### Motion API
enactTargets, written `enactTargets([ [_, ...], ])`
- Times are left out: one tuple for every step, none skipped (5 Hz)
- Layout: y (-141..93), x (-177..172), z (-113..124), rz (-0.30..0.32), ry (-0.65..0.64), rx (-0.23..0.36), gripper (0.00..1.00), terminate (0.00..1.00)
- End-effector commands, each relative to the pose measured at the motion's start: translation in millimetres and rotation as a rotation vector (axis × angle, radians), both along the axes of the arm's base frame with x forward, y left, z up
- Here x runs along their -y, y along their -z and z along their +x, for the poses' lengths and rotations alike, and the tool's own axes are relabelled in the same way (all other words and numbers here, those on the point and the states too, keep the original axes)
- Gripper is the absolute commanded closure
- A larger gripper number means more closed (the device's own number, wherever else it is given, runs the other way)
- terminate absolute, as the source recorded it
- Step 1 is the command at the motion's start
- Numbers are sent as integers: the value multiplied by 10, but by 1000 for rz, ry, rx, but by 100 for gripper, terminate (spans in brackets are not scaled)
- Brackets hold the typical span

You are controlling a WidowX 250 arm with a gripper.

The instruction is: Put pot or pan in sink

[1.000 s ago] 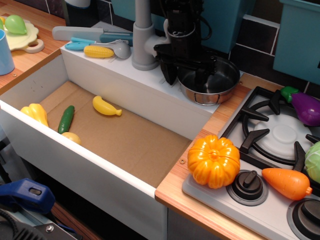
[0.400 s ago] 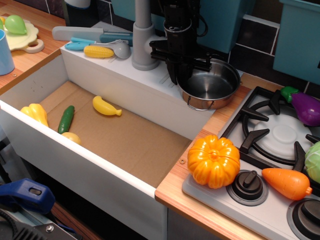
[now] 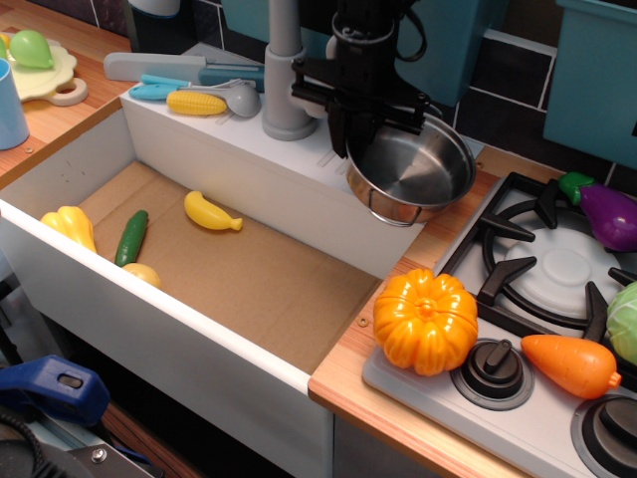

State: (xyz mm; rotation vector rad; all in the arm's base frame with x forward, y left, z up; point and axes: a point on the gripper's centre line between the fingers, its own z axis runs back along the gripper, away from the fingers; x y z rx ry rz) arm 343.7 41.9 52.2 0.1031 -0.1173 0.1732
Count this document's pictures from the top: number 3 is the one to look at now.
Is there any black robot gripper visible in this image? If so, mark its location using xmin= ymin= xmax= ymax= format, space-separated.
xmin=292 ymin=44 xmax=429 ymax=158

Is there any stainless steel pot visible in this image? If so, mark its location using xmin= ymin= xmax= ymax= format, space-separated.
xmin=347 ymin=115 xmax=476 ymax=227

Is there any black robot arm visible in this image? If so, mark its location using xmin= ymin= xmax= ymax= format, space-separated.
xmin=292 ymin=1 xmax=430 ymax=157

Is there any white toy sink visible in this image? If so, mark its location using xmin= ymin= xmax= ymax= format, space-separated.
xmin=1 ymin=96 xmax=422 ymax=477

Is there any grey toy faucet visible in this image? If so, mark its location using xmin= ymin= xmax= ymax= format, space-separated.
xmin=262 ymin=0 xmax=335 ymax=141

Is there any grey toy spoon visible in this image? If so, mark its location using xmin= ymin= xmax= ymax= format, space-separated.
xmin=190 ymin=79 xmax=261 ymax=118

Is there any teal cabinet box centre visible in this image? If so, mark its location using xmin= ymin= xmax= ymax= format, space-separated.
xmin=221 ymin=0 xmax=509 ymax=107

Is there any teal cabinet box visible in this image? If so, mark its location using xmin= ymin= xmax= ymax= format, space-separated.
xmin=221 ymin=0 xmax=509 ymax=107
xmin=543 ymin=1 xmax=636 ymax=169

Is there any yellow toy corn cob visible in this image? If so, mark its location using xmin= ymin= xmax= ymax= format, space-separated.
xmin=166 ymin=91 xmax=228 ymax=117

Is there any yellow toy banana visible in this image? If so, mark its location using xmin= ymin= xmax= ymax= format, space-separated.
xmin=183 ymin=191 xmax=243 ymax=231

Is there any grey toy cleaver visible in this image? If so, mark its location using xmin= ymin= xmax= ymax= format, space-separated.
xmin=104 ymin=52 xmax=265 ymax=93

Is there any blue toy knife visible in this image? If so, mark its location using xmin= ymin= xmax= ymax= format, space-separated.
xmin=128 ymin=74 xmax=192 ymax=101

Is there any orange toy pumpkin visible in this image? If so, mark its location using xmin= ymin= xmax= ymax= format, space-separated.
xmin=373 ymin=269 xmax=479 ymax=376

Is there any dark canister with white top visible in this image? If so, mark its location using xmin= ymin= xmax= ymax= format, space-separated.
xmin=123 ymin=1 xmax=197 ymax=54

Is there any black burner grate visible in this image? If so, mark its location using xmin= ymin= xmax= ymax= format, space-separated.
xmin=439 ymin=171 xmax=637 ymax=391

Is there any teal cabinet box right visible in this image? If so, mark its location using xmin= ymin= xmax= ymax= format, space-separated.
xmin=543 ymin=1 xmax=636 ymax=169

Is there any green toy cucumber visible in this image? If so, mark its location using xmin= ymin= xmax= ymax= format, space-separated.
xmin=114 ymin=209 xmax=148 ymax=267

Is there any yellow toy lemon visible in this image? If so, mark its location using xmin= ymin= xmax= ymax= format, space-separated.
xmin=122 ymin=263 xmax=162 ymax=289

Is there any purple toy eggplant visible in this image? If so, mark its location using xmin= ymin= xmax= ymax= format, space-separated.
xmin=558 ymin=171 xmax=636 ymax=253

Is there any black stove knob left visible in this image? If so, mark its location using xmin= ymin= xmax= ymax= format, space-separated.
xmin=450 ymin=339 xmax=534 ymax=411

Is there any black stove knob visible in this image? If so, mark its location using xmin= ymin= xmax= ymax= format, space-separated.
xmin=570 ymin=395 xmax=636 ymax=477
xmin=450 ymin=339 xmax=534 ymax=411

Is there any pale yellow cutting board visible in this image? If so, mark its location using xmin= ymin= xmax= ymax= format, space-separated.
xmin=6 ymin=40 xmax=89 ymax=107

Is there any yellow toy squash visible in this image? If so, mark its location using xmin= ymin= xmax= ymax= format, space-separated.
xmin=40 ymin=206 xmax=97 ymax=252

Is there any grey toy stove top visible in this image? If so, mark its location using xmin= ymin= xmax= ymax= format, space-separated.
xmin=363 ymin=173 xmax=636 ymax=477

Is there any green toy pear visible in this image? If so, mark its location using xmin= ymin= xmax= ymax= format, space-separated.
xmin=9 ymin=30 xmax=55 ymax=70

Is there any green toy cabbage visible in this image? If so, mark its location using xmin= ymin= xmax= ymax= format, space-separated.
xmin=606 ymin=282 xmax=636 ymax=361

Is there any light blue cup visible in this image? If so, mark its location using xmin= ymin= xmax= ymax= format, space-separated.
xmin=0 ymin=59 xmax=30 ymax=150

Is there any orange toy carrot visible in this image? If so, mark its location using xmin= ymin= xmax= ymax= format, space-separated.
xmin=521 ymin=335 xmax=622 ymax=399

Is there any black stove knob right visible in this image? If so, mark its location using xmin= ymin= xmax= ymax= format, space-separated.
xmin=570 ymin=395 xmax=636 ymax=477

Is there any blue clamp handle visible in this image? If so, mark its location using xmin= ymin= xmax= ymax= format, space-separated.
xmin=1 ymin=355 xmax=110 ymax=426

